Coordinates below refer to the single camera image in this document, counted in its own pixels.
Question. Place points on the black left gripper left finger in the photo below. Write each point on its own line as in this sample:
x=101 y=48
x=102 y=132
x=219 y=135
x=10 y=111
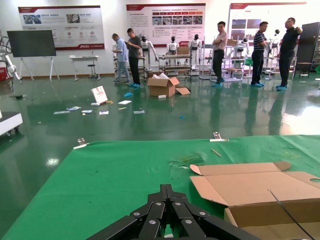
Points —
x=147 y=220

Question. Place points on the tall black cabinet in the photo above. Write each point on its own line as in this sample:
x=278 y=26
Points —
x=307 y=47

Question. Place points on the crumpled clear plastic wrap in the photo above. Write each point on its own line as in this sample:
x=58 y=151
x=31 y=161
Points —
x=190 y=160

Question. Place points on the white paper sheet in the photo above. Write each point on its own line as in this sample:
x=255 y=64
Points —
x=104 y=112
x=61 y=112
x=73 y=108
x=87 y=111
x=124 y=102
x=139 y=112

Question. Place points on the white humanoid robot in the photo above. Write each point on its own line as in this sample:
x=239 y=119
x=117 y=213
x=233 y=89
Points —
x=145 y=47
x=195 y=50
x=172 y=46

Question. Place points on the man in black shirt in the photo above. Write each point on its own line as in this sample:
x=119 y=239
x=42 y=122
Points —
x=286 y=55

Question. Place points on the metal workbench trolley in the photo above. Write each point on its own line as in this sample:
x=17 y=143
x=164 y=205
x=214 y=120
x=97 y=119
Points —
x=175 y=62

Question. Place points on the wall board with dark photos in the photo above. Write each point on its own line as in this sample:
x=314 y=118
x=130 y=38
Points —
x=250 y=15

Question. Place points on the flat cardboard piece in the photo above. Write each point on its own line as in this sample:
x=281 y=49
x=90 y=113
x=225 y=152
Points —
x=183 y=90

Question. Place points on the open cardboard shipping box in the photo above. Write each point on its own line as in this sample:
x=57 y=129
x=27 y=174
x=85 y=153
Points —
x=162 y=87

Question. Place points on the black display on stand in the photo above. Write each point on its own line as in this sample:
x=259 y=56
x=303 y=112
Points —
x=31 y=43

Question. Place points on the man in grey t-shirt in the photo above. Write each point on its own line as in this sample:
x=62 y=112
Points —
x=134 y=55

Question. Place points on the man in blue shirt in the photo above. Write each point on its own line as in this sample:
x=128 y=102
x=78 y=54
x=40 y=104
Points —
x=122 y=55

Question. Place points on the man in striped polo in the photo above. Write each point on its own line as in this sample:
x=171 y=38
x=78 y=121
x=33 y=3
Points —
x=257 y=57

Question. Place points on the white desk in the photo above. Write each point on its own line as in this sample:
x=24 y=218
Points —
x=83 y=58

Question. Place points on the thin wooden stick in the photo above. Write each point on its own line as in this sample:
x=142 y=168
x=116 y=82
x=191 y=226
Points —
x=216 y=153

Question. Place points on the wide open cardboard box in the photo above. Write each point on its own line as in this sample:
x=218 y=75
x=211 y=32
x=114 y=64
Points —
x=245 y=187

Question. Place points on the red case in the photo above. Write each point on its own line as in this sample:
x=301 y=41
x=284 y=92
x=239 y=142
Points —
x=3 y=73

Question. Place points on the white wheeled platform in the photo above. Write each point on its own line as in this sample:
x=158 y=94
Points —
x=10 y=122

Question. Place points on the man in pink shirt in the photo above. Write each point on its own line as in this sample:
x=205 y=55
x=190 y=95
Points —
x=218 y=57

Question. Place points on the wall board with photo row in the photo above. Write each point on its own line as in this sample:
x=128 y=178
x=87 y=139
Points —
x=165 y=22

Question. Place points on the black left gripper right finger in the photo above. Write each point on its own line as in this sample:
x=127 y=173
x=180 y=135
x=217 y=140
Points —
x=192 y=222

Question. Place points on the green table cloth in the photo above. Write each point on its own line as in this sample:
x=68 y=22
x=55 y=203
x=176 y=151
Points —
x=100 y=175

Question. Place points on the white industrial robot arm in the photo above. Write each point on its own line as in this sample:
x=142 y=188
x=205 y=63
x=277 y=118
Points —
x=8 y=62

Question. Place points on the black round stool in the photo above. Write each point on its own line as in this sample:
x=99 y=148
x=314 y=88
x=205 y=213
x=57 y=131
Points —
x=93 y=72

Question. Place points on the small blue scrap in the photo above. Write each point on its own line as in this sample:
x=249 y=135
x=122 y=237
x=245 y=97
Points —
x=182 y=116

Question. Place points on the blue shoe cover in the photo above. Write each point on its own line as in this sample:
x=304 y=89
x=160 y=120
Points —
x=128 y=94

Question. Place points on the silver metal spring clip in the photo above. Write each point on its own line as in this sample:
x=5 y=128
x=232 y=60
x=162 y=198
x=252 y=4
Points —
x=81 y=143
x=217 y=137

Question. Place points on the wall board with red stripe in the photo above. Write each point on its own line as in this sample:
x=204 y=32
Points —
x=61 y=27

